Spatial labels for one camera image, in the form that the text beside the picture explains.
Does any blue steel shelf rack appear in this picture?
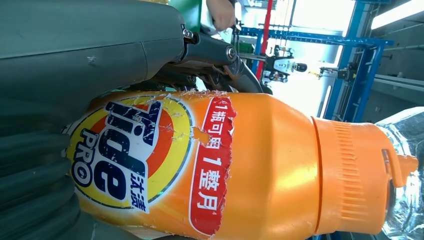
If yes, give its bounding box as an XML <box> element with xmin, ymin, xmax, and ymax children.
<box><xmin>238</xmin><ymin>0</ymin><xmax>395</xmax><ymax>123</ymax></box>

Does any orange detergent bottle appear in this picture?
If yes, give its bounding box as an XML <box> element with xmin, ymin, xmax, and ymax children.
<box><xmin>61</xmin><ymin>90</ymin><xmax>424</xmax><ymax>240</ymax></box>

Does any white humanoid robot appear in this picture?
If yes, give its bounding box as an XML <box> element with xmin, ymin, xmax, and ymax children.
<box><xmin>264</xmin><ymin>46</ymin><xmax>309</xmax><ymax>84</ymax></box>

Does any ceiling tube light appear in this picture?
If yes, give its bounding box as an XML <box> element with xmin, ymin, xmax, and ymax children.
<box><xmin>370</xmin><ymin>0</ymin><xmax>424</xmax><ymax>31</ymax></box>

